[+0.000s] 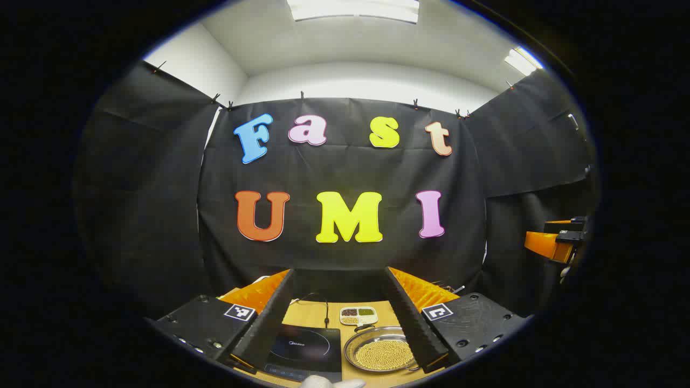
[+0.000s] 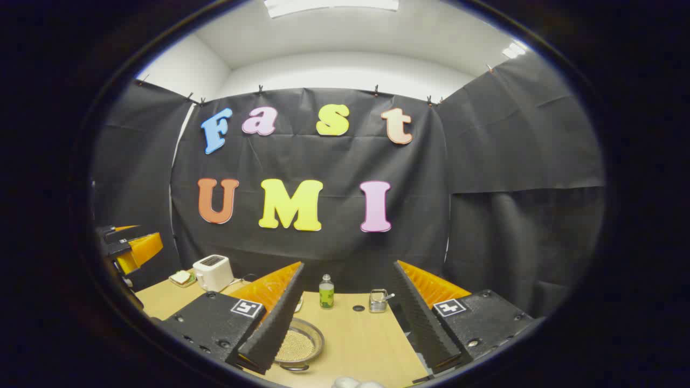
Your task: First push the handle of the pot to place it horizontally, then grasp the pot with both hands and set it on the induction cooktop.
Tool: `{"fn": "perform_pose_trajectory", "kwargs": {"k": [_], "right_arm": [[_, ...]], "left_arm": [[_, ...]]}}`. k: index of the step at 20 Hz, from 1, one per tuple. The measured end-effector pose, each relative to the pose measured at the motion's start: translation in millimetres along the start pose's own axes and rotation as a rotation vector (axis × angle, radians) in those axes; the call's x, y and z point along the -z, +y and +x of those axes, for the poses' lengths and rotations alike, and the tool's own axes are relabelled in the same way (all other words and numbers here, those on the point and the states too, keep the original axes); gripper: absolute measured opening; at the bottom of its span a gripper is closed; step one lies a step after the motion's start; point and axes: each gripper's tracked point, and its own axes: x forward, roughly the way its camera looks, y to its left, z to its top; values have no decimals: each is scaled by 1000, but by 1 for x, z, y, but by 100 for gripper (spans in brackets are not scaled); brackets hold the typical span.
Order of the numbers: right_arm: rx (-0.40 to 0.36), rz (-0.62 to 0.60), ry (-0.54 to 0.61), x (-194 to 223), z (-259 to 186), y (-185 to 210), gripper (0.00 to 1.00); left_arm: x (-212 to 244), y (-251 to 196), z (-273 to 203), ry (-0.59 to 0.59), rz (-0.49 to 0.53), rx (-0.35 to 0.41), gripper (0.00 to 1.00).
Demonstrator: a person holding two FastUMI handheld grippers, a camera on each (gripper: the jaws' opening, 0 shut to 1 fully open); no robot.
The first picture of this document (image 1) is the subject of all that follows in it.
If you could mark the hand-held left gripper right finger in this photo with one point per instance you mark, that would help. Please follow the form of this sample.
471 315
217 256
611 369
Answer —
412 318

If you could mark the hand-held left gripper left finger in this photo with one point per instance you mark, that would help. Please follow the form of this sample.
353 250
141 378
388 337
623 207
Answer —
269 318

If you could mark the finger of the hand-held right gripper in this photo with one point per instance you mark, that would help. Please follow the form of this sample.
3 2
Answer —
544 245
566 223

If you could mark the black induction cooktop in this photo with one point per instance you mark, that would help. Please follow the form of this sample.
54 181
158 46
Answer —
307 350

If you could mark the pile of yellow soybeans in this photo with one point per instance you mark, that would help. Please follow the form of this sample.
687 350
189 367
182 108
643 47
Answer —
383 355

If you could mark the white divided dish of beans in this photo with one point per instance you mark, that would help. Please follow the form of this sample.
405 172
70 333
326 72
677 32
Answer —
358 319

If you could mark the small ceiling light panel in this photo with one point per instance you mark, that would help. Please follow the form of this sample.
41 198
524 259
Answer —
522 60

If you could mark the large ceiling light panel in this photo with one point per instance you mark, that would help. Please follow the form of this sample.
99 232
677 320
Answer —
353 9

